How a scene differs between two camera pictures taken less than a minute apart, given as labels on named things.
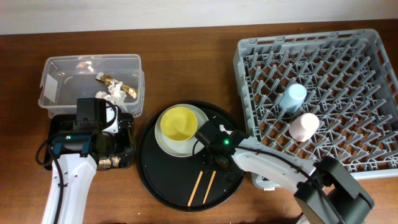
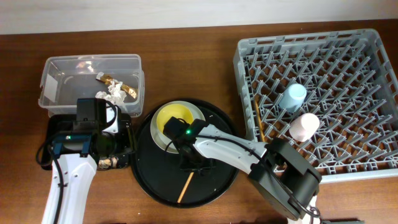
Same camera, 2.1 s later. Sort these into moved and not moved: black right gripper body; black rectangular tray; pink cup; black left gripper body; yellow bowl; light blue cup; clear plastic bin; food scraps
Moved: yellow bowl; black right gripper body
Not moved: black rectangular tray; food scraps; pink cup; clear plastic bin; light blue cup; black left gripper body
